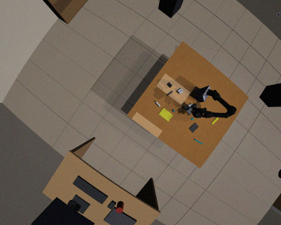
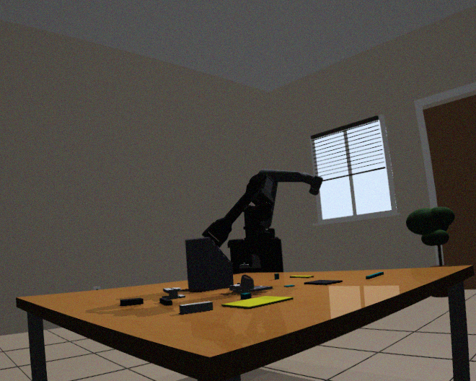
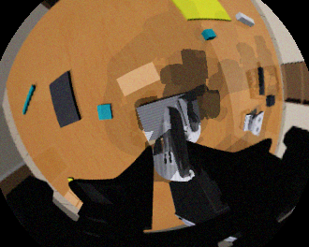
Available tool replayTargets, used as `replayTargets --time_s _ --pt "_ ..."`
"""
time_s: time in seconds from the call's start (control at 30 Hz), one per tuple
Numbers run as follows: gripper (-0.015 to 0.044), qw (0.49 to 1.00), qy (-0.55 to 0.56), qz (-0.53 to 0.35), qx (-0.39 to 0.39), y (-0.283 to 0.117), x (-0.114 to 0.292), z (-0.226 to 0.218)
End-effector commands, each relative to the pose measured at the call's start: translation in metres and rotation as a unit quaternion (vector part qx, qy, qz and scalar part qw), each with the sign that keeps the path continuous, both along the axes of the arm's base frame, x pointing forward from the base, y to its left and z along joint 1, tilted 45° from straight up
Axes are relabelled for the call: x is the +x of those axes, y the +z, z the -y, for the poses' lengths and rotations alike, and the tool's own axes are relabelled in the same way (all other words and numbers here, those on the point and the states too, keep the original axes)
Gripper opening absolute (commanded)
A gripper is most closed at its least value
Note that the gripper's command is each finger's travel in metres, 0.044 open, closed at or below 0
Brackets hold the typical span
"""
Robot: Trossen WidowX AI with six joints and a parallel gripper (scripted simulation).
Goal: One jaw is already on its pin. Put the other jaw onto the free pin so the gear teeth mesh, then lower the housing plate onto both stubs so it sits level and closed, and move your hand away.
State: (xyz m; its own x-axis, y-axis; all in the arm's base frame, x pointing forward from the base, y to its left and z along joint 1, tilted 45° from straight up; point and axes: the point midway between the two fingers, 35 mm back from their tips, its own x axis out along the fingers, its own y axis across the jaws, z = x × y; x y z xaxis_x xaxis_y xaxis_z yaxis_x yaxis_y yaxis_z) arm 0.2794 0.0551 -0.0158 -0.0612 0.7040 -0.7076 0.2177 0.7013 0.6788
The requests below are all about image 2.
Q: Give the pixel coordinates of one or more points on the teal flat bar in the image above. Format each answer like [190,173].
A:
[374,275]

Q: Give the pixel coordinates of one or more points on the yellow flat plate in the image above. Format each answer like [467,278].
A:
[256,302]

